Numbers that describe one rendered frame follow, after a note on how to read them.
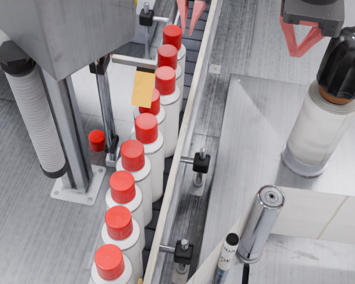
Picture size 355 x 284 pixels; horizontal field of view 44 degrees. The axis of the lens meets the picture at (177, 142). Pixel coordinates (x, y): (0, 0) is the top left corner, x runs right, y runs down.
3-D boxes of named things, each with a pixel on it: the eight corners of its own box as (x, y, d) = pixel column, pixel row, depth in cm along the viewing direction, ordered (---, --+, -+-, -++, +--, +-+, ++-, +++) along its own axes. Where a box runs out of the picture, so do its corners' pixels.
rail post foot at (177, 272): (185, 286, 74) (185, 285, 74) (170, 283, 74) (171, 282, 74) (192, 255, 77) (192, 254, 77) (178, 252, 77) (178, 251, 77)
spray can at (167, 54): (171, 141, 86) (174, 65, 70) (148, 131, 87) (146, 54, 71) (182, 123, 89) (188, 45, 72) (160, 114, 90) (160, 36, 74)
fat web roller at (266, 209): (260, 266, 72) (288, 214, 56) (233, 261, 72) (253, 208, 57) (262, 241, 74) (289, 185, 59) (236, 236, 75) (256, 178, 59)
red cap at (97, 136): (104, 137, 92) (102, 127, 90) (108, 149, 90) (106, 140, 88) (88, 140, 92) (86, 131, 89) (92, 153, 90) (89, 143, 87)
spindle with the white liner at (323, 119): (328, 181, 82) (399, 63, 58) (280, 172, 83) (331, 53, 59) (327, 143, 87) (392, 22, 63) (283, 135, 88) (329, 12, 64)
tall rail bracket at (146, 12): (169, 67, 105) (171, 10, 92) (140, 62, 106) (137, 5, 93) (172, 58, 107) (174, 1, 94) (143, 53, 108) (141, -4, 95)
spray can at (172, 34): (183, 116, 90) (190, 39, 73) (159, 119, 89) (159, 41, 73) (180, 97, 93) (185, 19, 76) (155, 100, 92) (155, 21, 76)
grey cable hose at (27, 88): (63, 182, 57) (24, 65, 40) (38, 177, 57) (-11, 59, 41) (72, 160, 59) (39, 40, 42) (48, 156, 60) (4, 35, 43)
